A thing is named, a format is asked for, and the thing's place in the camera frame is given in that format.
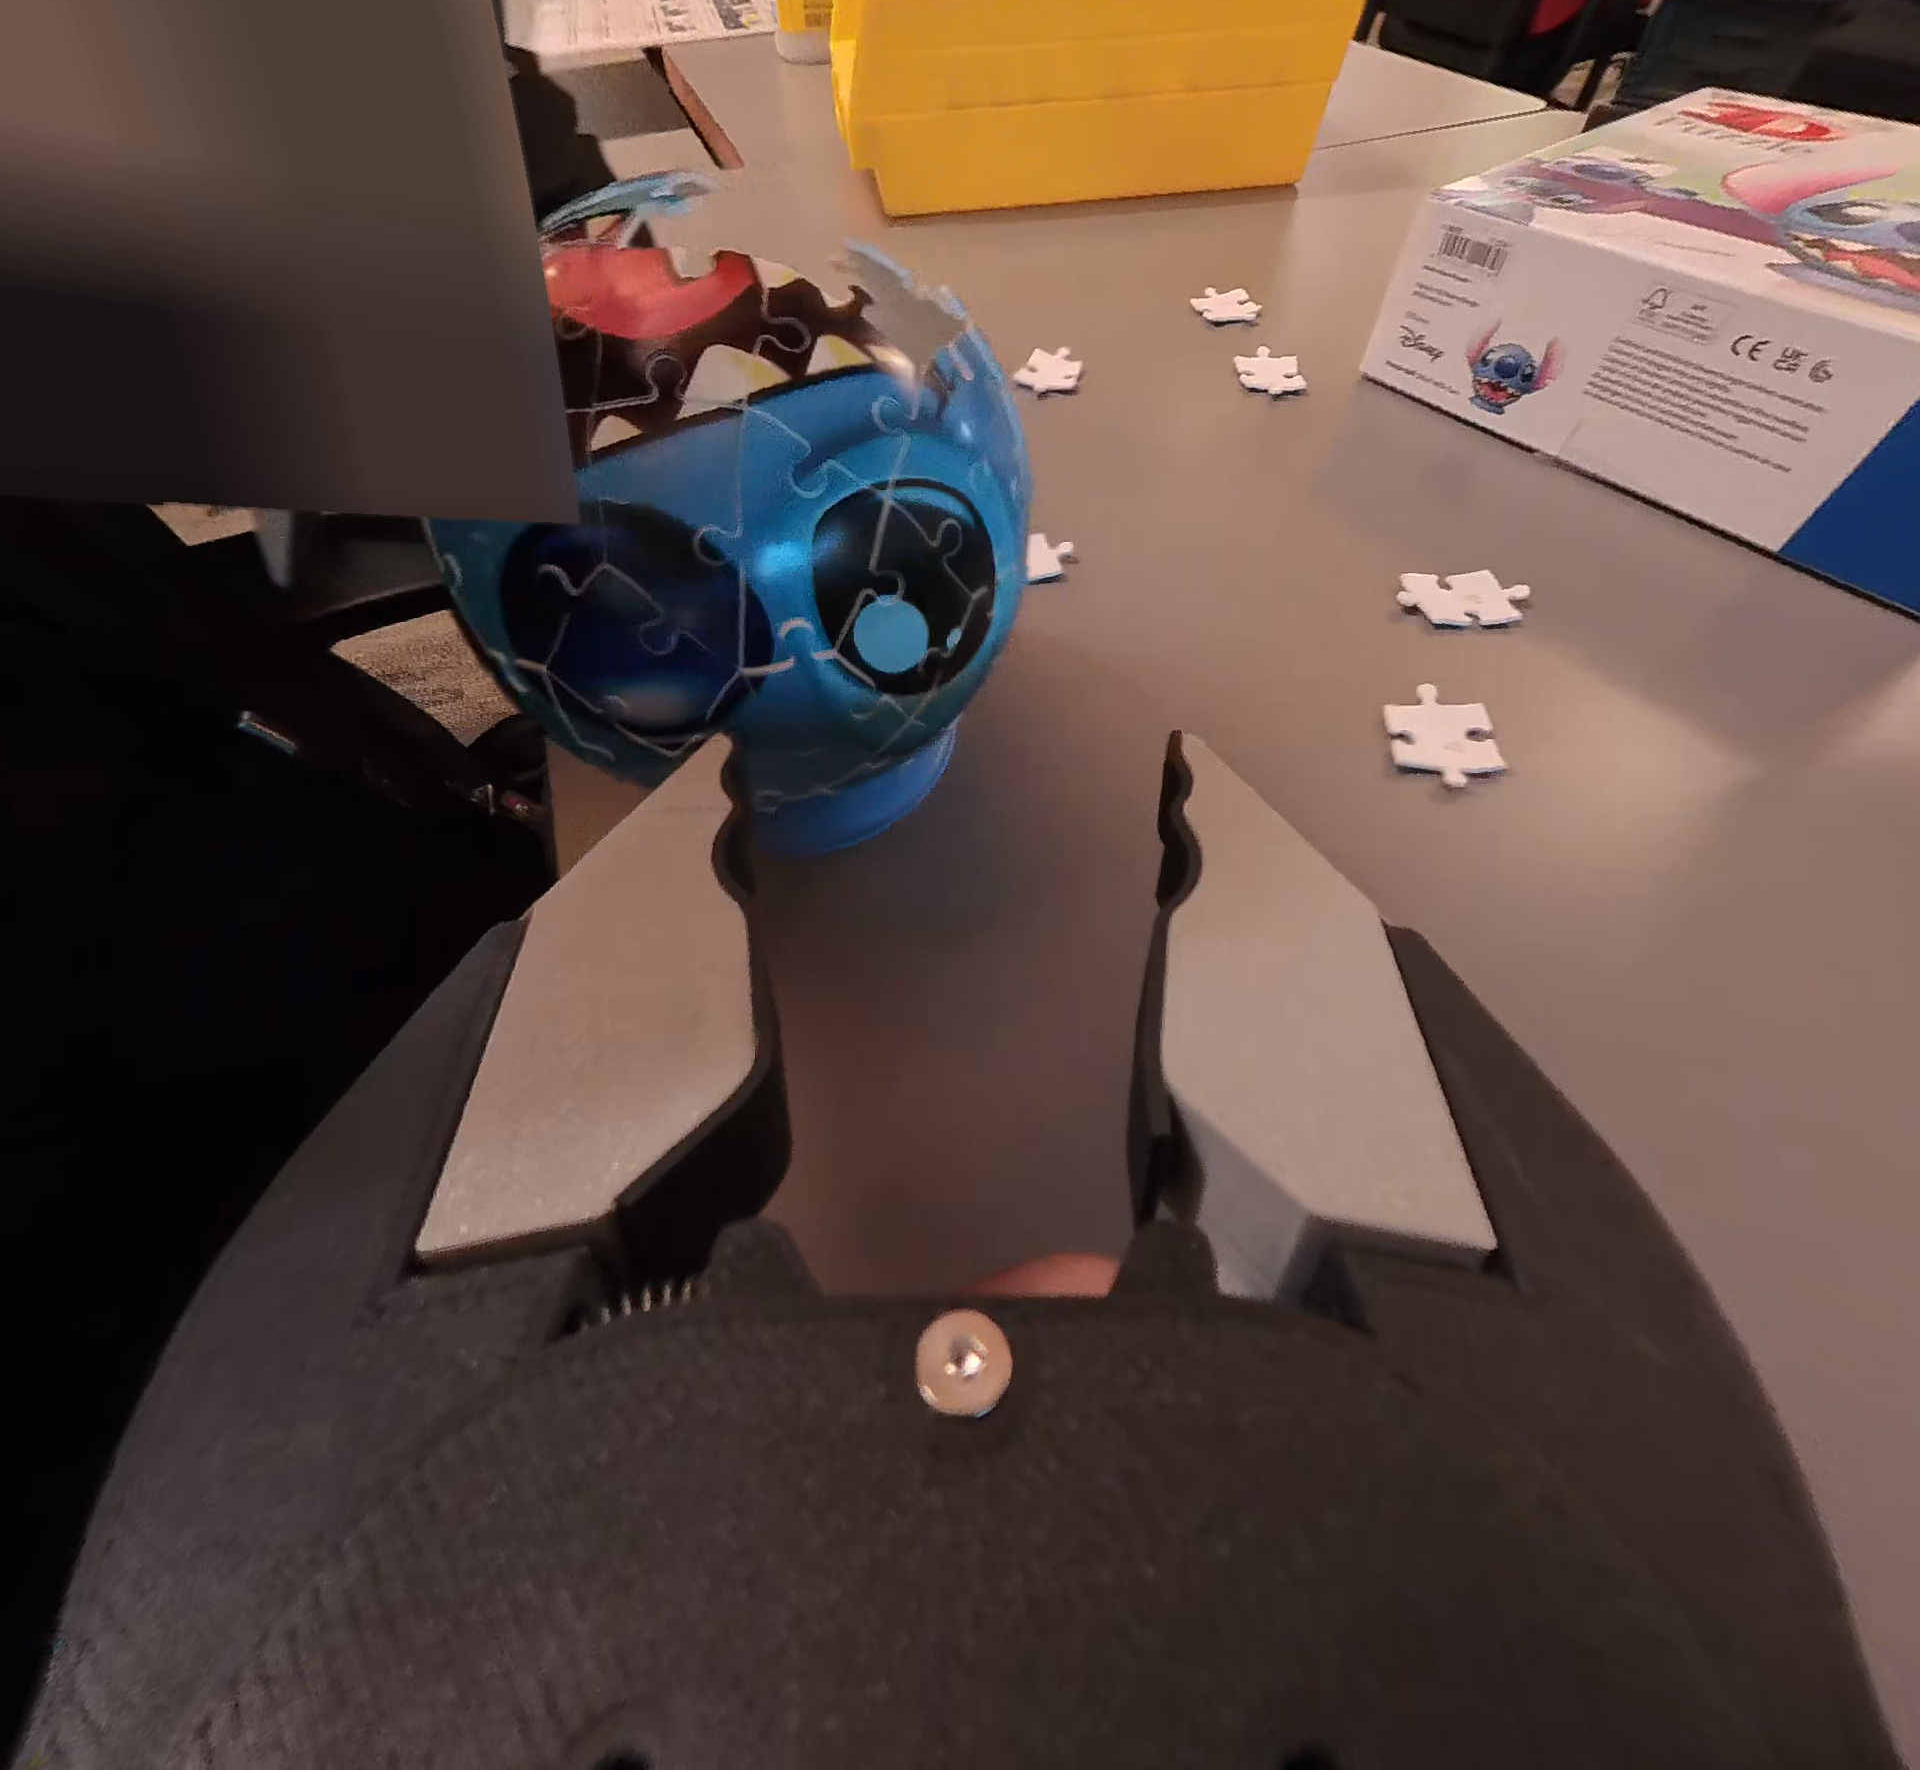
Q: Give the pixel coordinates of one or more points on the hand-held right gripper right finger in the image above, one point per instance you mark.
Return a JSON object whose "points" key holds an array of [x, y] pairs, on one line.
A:
{"points": [[1305, 1050]]}

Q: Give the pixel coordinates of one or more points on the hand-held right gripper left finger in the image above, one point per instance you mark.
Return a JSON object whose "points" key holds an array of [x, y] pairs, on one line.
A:
{"points": [[600, 1050]]}

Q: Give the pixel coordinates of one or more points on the blue puzzle ball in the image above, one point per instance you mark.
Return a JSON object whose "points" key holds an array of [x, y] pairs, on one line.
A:
{"points": [[781, 555]]}

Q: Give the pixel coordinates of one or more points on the cartoon printed puzzle box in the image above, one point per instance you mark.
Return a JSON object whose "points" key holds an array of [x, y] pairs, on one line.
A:
{"points": [[1622, 391]]}

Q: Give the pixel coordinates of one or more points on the person's dark clothing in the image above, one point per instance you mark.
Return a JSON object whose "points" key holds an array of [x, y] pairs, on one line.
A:
{"points": [[150, 899]]}

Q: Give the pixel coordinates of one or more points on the yellow plastic bin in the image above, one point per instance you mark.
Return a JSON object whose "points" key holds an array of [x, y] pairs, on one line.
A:
{"points": [[1081, 91]]}

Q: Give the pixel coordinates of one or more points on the printed paper sheet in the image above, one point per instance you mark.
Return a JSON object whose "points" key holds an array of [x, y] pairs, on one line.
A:
{"points": [[661, 19]]}

